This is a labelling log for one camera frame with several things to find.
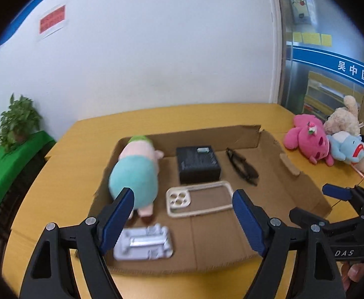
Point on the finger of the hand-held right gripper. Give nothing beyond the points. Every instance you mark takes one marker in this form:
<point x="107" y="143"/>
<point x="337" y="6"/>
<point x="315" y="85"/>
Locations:
<point x="337" y="191"/>
<point x="306" y="216"/>

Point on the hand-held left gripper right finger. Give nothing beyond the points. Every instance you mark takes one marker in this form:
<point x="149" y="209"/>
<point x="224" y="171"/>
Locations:
<point x="248" y="224"/>

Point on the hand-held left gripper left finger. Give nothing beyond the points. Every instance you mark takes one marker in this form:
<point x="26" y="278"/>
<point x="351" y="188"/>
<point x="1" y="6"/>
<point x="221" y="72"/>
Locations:
<point x="118" y="221"/>

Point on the clear plastic tray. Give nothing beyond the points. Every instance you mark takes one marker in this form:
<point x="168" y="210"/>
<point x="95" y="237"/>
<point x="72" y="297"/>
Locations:
<point x="144" y="243"/>

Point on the brown cardboard box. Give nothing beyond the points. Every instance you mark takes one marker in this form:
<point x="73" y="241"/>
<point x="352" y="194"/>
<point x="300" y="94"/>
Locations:
<point x="210" y="236"/>

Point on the black sunglasses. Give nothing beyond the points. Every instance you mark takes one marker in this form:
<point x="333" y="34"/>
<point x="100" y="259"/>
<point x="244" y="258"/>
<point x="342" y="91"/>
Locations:
<point x="244" y="169"/>

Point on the white phone case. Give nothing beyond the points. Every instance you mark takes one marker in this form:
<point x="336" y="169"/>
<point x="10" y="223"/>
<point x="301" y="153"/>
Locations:
<point x="186" y="200"/>

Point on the black printed box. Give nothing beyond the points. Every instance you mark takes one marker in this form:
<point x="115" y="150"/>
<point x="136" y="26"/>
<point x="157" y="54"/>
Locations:
<point x="197" y="165"/>

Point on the person's right hand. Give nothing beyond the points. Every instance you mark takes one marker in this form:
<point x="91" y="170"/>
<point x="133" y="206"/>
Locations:
<point x="353" y="275"/>

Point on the blue and white plush toy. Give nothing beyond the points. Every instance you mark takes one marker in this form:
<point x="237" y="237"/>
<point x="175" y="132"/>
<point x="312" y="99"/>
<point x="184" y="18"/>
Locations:
<point x="343" y="148"/>

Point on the teal and pink plush pig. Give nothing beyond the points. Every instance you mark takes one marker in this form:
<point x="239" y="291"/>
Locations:
<point x="135" y="174"/>

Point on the pink plush toy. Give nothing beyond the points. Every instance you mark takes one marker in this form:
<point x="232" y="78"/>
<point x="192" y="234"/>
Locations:
<point x="306" y="137"/>

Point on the beige plush toy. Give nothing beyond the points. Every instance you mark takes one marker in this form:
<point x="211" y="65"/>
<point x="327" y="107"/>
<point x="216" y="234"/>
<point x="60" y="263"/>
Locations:
<point x="343" y="118"/>

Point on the bookshelf behind glass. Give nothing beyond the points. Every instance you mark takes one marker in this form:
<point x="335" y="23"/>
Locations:
<point x="325" y="93"/>

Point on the dark slatted stand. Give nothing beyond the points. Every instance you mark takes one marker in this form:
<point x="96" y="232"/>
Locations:
<point x="10" y="202"/>

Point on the yellow wooden desk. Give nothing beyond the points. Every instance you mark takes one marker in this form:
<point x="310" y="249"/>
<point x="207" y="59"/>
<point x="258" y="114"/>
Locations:
<point x="200" y="115"/>

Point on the green cloth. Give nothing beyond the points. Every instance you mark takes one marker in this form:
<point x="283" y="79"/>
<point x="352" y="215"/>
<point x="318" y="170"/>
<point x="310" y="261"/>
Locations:
<point x="10" y="158"/>

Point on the blue lettered banner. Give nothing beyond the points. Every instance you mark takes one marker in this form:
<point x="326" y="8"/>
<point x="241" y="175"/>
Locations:
<point x="325" y="60"/>

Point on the large potted green plant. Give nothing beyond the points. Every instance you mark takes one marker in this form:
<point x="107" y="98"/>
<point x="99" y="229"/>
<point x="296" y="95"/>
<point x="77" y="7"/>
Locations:
<point x="21" y="118"/>

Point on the yellow sticky note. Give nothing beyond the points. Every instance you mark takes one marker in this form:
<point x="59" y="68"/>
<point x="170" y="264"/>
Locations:
<point x="311" y="38"/>
<point x="326" y="40"/>
<point x="297" y="37"/>

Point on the cartoon window poster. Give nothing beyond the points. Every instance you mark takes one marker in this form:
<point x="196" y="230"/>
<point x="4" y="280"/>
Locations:
<point x="301" y="3"/>

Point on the red wall sign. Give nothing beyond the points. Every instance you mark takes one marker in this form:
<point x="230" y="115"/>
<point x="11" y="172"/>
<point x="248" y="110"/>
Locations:
<point x="53" y="21"/>

